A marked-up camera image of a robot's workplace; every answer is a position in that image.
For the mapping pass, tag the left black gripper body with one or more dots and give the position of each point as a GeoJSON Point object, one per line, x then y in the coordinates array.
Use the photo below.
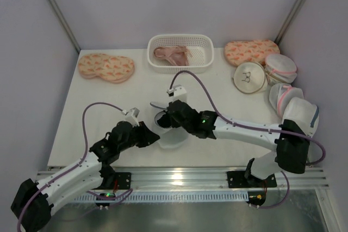
{"type": "Point", "coordinates": [142, 135]}

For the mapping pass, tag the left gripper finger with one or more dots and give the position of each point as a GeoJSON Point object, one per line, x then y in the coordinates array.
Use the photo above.
{"type": "Point", "coordinates": [146, 142]}
{"type": "Point", "coordinates": [146, 133]}

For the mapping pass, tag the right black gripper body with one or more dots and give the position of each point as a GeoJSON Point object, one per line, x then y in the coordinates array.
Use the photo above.
{"type": "Point", "coordinates": [172, 113]}

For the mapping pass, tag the white mesh bag blue trim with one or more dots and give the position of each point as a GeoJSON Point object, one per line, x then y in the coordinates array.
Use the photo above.
{"type": "Point", "coordinates": [169, 138]}

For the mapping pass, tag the black bra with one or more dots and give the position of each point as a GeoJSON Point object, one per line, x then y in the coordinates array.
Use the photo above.
{"type": "Point", "coordinates": [162, 120]}

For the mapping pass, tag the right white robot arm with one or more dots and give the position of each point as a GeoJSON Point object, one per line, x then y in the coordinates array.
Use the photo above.
{"type": "Point", "coordinates": [287, 144]}

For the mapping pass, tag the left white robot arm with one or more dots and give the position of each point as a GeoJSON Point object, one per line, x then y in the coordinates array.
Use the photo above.
{"type": "Point", "coordinates": [37, 201]}

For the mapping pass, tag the pink bra in basket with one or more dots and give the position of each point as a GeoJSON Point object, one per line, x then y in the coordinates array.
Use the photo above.
{"type": "Point", "coordinates": [175, 55]}

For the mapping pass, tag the left peach patterned bra case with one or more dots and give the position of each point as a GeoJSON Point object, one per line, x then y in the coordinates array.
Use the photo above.
{"type": "Point", "coordinates": [111, 68]}

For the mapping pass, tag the peach patterned bra case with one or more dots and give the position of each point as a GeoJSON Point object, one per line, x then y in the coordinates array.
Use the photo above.
{"type": "Point", "coordinates": [111, 68]}
{"type": "Point", "coordinates": [239, 52]}

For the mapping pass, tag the cream laundry bag beige trim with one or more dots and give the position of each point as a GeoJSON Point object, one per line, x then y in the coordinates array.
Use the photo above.
{"type": "Point", "coordinates": [250, 78]}

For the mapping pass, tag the right peach patterned bra case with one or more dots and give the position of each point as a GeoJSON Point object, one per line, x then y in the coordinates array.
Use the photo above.
{"type": "Point", "coordinates": [239, 52]}

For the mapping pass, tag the white mesh bag pink trim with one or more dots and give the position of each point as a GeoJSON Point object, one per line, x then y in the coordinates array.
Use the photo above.
{"type": "Point", "coordinates": [281, 94]}

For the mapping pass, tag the white mesh bag pink zipper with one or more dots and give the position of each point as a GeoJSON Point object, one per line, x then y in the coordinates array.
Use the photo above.
{"type": "Point", "coordinates": [280, 69]}

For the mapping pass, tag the large white bag blue trim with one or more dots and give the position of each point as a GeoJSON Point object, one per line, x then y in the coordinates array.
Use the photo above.
{"type": "Point", "coordinates": [304, 114]}

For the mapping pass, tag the white plastic basket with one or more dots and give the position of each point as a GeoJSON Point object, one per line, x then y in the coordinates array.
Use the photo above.
{"type": "Point", "coordinates": [201, 47]}

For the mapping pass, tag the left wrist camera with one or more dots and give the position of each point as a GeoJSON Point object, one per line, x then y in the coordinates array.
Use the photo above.
{"type": "Point", "coordinates": [131, 116]}

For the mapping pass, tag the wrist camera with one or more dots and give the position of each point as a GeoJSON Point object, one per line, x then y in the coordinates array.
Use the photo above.
{"type": "Point", "coordinates": [177, 93]}
{"type": "Point", "coordinates": [131, 116]}

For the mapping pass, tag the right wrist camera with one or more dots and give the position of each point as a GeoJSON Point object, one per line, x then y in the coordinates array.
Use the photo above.
{"type": "Point", "coordinates": [177, 93]}

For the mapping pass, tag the aluminium mounting rail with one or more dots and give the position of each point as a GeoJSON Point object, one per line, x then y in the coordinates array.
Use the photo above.
{"type": "Point", "coordinates": [216, 178]}

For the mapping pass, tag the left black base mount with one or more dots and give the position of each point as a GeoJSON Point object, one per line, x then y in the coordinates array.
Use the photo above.
{"type": "Point", "coordinates": [114, 180]}

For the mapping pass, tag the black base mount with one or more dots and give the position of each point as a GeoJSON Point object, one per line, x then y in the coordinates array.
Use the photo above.
{"type": "Point", "coordinates": [114, 180]}
{"type": "Point", "coordinates": [238, 180]}

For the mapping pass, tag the white slotted cable duct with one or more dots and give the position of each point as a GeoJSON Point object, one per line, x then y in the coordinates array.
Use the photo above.
{"type": "Point", "coordinates": [169, 197]}

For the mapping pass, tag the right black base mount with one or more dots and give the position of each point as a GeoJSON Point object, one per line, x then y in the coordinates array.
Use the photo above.
{"type": "Point", "coordinates": [238, 180]}

